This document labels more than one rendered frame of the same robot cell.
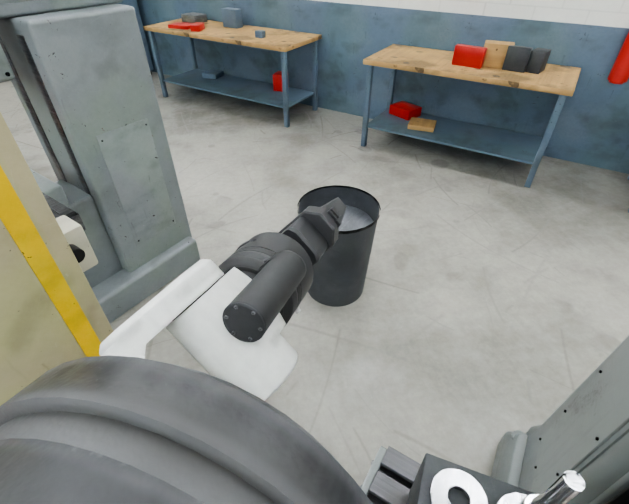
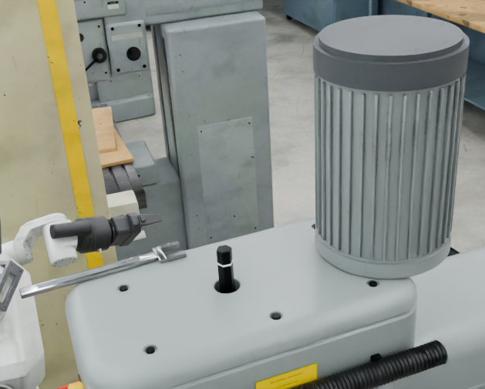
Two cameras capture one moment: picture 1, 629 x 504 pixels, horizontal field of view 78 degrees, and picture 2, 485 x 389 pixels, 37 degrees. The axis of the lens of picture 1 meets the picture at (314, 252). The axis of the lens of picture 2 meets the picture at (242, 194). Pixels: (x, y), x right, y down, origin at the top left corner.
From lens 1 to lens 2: 1.53 m
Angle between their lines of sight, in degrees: 34
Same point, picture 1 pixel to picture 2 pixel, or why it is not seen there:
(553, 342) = not seen: outside the picture
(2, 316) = not seen: hidden behind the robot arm
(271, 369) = (59, 253)
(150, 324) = (33, 224)
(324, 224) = (131, 221)
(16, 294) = not seen: hidden behind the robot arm
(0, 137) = (88, 131)
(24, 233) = (82, 194)
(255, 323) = (53, 232)
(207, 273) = (56, 217)
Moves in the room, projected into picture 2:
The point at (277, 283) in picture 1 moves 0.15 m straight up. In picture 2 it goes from (70, 225) to (58, 169)
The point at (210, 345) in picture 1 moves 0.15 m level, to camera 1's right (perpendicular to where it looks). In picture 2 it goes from (47, 238) to (89, 256)
